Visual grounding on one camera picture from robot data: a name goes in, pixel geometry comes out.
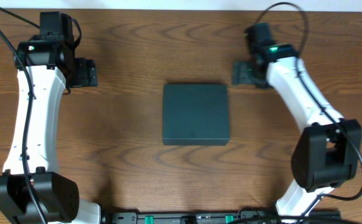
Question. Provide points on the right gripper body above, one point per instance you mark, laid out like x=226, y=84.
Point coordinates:
x=245, y=73

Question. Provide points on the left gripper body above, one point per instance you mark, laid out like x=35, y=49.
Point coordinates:
x=86, y=72

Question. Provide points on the black gift box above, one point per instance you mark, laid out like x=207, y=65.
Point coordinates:
x=195, y=115

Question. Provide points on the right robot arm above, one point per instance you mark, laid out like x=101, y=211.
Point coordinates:
x=328, y=151

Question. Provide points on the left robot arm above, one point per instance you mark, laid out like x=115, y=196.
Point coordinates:
x=31, y=187

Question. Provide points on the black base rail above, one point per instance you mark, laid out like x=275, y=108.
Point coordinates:
x=134, y=217

